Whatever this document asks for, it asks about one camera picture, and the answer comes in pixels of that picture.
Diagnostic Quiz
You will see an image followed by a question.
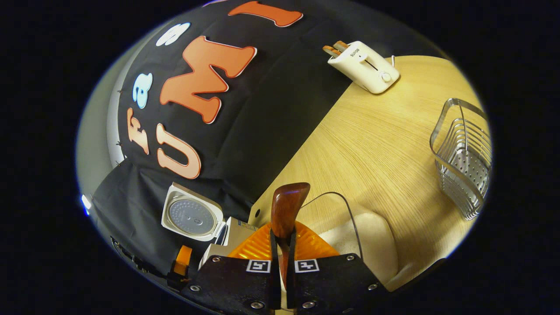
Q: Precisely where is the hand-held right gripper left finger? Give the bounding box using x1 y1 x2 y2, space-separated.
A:
180 221 281 313

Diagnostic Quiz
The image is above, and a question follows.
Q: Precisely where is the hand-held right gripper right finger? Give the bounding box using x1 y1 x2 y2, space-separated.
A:
287 221 388 315

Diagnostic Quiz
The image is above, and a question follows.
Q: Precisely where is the white rice cooker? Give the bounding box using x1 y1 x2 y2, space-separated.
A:
161 182 259 272

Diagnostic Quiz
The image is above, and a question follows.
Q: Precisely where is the brown wooden spoon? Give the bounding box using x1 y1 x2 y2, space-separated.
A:
270 182 311 285

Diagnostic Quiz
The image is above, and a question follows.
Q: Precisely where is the metal wire chopstick holder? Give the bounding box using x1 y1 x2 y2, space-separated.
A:
430 98 493 221

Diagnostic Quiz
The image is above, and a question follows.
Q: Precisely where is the clear plastic container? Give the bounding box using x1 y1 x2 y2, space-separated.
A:
302 192 399 287

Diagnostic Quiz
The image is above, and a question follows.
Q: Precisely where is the black backdrop cloth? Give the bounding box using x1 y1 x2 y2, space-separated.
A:
90 0 447 280

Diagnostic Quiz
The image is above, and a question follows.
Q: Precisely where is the white toaster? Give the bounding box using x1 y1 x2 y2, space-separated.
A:
323 40 400 95

